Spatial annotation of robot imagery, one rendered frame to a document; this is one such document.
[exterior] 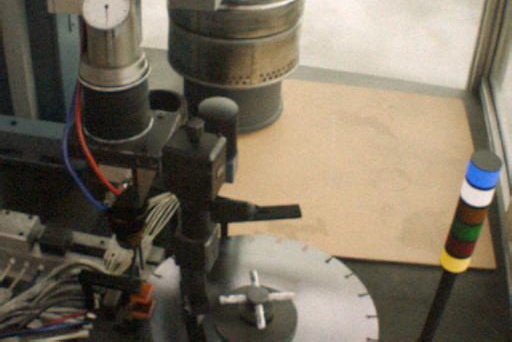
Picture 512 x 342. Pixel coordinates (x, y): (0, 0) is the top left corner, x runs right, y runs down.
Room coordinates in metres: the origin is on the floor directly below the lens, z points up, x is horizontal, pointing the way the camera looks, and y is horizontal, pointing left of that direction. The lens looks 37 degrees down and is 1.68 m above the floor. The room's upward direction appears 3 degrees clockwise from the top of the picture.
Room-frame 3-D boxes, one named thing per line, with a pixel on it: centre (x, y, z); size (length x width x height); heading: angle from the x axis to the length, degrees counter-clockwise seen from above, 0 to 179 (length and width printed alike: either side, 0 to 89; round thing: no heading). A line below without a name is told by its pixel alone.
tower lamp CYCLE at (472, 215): (0.69, -0.30, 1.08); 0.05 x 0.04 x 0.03; 172
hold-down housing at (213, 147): (0.57, 0.06, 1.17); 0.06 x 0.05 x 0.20; 73
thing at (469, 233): (0.69, -0.30, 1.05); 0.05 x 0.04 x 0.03; 172
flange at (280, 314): (0.59, -0.01, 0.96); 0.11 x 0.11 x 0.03
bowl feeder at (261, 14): (1.37, 0.06, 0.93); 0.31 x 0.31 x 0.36
